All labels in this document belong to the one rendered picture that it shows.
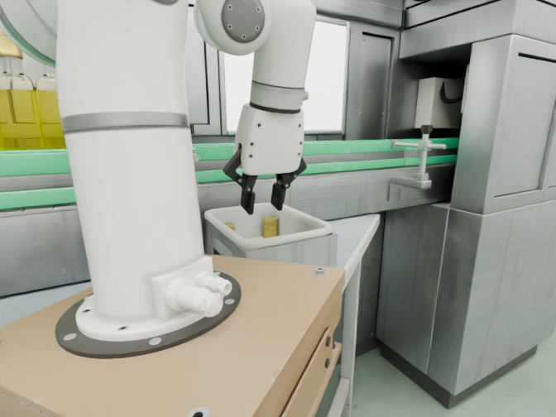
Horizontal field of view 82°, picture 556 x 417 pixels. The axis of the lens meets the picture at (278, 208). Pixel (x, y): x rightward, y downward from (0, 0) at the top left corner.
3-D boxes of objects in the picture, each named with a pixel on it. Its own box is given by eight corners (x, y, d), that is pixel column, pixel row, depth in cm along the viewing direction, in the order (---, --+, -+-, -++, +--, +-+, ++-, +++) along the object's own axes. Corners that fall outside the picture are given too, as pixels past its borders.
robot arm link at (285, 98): (295, 81, 50) (292, 99, 52) (242, 77, 46) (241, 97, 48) (323, 90, 45) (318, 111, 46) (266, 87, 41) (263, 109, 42)
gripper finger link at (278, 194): (290, 166, 55) (285, 201, 58) (275, 167, 54) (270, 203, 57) (300, 174, 53) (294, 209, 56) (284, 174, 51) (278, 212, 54)
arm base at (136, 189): (277, 296, 30) (266, 123, 27) (160, 382, 20) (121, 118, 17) (170, 269, 38) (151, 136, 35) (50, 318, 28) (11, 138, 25)
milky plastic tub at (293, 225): (276, 237, 75) (275, 200, 73) (337, 274, 56) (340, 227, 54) (203, 250, 67) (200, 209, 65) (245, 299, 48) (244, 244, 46)
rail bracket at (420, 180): (394, 198, 102) (400, 125, 96) (443, 209, 88) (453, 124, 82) (383, 199, 100) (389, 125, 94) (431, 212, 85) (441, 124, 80)
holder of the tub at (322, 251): (266, 232, 80) (266, 202, 78) (336, 276, 56) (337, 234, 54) (197, 244, 72) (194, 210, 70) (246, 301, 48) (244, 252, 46)
